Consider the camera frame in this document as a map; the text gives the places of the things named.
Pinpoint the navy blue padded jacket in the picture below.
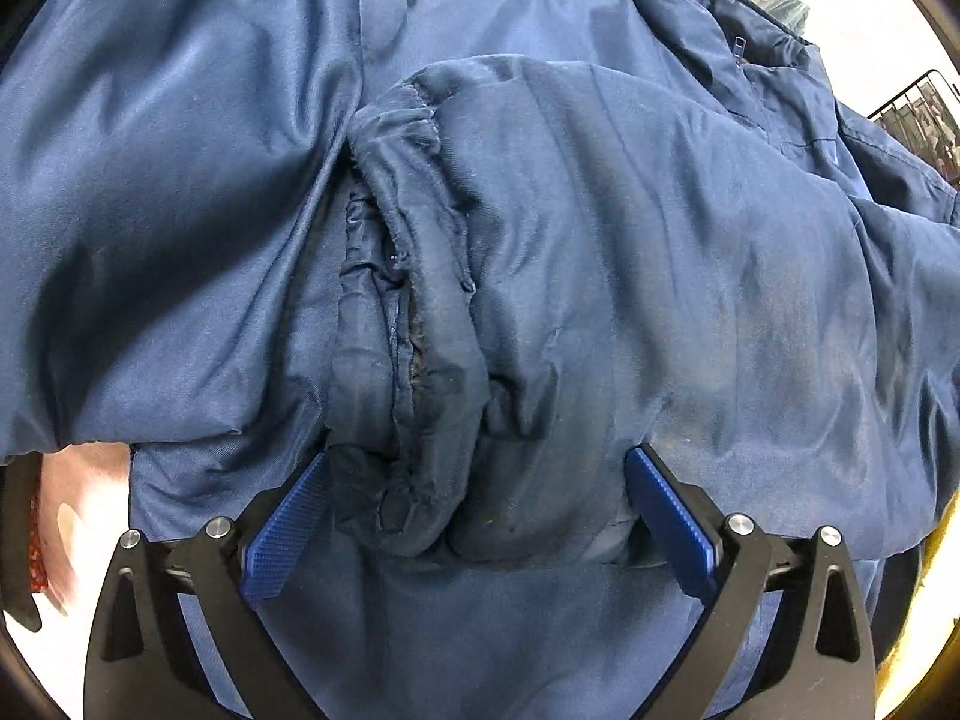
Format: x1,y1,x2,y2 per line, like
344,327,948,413
2,0,958,718

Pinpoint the mustard yellow garment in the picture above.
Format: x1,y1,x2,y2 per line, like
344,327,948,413
875,496,958,718

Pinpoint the pink polka dot bedsheet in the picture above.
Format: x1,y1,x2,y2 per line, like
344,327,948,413
29,440,137,616

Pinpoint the black quilted jacket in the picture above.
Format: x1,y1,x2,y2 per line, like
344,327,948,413
2,452,43,632

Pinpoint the black wire shelf rack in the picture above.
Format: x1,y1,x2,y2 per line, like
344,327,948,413
869,68,960,188

